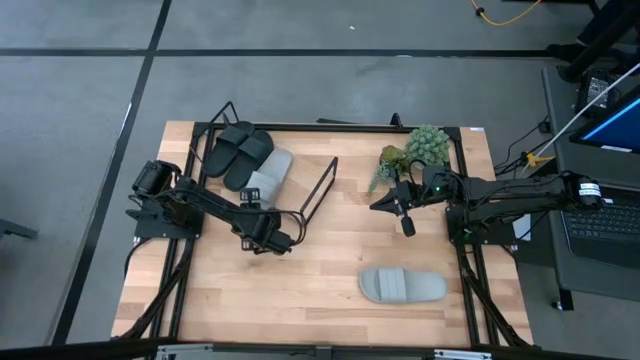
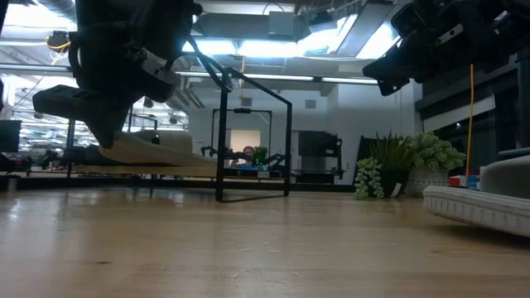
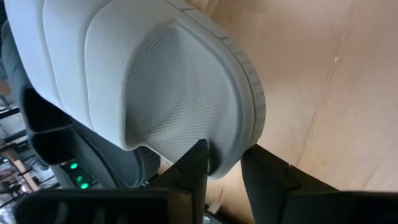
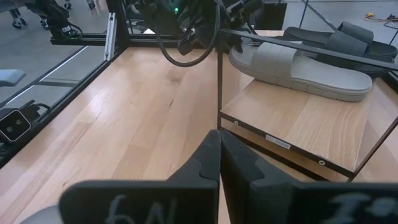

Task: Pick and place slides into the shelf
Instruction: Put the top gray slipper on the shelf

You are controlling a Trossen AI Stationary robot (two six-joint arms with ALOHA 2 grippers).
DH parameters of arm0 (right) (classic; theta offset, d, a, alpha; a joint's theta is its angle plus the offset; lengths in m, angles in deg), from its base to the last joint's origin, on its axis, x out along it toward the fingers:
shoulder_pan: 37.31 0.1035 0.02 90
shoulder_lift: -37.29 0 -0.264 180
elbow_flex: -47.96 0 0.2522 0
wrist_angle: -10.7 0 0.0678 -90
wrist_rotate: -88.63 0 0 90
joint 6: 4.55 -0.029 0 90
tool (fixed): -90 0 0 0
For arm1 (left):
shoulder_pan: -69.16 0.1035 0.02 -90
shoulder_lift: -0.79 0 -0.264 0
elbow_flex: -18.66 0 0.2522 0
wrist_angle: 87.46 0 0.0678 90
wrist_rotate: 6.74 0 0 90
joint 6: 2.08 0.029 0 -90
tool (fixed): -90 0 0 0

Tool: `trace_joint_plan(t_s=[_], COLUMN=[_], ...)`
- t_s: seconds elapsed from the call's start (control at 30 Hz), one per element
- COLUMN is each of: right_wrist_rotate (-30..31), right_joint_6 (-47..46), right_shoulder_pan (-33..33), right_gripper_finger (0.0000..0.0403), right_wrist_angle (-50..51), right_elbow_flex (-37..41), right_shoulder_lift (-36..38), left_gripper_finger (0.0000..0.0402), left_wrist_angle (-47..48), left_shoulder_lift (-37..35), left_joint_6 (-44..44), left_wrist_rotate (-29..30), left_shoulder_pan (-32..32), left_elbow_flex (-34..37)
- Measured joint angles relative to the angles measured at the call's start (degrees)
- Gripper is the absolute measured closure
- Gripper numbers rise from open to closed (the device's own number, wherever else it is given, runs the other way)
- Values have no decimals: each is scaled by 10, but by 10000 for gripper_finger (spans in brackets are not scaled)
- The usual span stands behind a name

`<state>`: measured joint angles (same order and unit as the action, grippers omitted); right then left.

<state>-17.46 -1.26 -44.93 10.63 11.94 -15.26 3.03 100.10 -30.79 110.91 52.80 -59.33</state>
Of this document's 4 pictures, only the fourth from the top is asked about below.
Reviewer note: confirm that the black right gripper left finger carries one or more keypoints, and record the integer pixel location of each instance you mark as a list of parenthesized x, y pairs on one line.
[(192, 199)]

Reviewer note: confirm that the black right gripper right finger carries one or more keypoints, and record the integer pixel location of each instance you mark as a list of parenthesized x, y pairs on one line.
[(267, 202)]

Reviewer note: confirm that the white slide sandal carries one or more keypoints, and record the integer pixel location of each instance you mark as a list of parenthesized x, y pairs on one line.
[(311, 74)]

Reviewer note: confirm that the black slide sandal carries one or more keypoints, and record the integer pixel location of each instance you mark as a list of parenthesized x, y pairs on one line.
[(373, 67), (351, 37)]

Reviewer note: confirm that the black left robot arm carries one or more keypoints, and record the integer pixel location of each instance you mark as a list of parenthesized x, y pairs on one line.
[(161, 15)]

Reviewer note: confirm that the black box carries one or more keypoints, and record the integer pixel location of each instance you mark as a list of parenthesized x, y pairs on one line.
[(273, 15)]

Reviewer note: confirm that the grey padded chair armrest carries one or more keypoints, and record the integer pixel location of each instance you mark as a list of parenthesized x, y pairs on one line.
[(11, 77)]

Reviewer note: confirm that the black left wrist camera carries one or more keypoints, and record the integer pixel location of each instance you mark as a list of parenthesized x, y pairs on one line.
[(188, 45)]

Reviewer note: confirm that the black frame wooden shelf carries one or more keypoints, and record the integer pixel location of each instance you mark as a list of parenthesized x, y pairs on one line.
[(311, 124)]

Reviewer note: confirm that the silver aluminium bracket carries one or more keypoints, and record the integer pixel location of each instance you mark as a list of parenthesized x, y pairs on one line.
[(110, 37)]

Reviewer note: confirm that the black table-level camera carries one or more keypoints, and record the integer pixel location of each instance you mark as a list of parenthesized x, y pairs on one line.
[(14, 126)]

